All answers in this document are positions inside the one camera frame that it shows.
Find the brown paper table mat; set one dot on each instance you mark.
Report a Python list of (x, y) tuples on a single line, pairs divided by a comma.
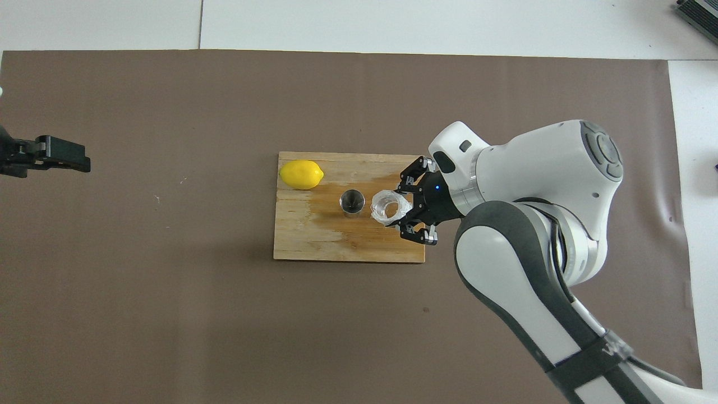
[(168, 308)]

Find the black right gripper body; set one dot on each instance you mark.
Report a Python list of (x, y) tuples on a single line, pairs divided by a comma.
[(437, 202)]

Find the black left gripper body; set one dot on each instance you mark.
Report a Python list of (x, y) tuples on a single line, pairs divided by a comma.
[(14, 157)]

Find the wooden cutting board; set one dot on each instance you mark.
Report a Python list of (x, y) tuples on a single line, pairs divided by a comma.
[(314, 241)]

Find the yellow lemon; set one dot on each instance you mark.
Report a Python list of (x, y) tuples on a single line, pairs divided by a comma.
[(301, 174)]

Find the black ribbed metal box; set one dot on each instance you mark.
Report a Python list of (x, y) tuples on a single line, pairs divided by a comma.
[(701, 14)]

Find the clear plastic cup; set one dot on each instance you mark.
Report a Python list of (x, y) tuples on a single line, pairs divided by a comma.
[(387, 207)]

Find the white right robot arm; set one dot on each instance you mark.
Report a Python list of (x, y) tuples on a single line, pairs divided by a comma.
[(538, 168)]

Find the steel double jigger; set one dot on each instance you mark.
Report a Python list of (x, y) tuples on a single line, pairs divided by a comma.
[(352, 202)]

